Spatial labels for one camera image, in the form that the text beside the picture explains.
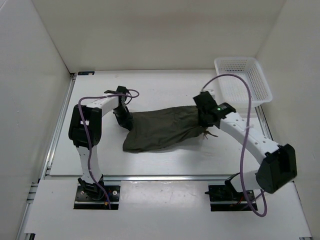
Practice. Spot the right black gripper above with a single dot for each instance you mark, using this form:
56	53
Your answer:
202	123

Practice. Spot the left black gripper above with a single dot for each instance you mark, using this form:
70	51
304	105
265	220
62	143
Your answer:
123	122

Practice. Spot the olive green shorts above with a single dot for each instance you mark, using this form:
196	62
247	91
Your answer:
158	129

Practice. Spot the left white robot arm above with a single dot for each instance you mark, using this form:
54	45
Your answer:
85	131

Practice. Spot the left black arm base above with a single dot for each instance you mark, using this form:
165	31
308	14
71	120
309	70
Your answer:
84	201

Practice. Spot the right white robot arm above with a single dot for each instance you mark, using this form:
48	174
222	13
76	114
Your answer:
277	163

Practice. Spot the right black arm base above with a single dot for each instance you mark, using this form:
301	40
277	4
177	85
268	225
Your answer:
224	198

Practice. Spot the white plastic mesh basket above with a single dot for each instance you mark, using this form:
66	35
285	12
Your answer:
233	91

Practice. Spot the aluminium frame rail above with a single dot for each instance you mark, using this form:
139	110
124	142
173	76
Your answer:
166	178

